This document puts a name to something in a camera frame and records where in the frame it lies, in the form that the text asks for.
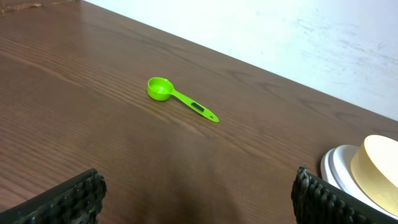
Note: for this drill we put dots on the yellow plastic bowl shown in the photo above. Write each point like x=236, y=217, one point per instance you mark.
x=374, y=168

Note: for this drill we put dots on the green plastic measuring scoop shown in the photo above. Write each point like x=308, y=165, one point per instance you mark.
x=161, y=89

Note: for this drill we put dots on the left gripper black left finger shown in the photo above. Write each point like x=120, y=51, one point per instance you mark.
x=77, y=200

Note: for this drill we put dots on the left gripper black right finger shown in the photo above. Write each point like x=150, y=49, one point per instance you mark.
x=318, y=202

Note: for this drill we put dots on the white digital kitchen scale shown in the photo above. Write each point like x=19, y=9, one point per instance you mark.
x=336, y=170

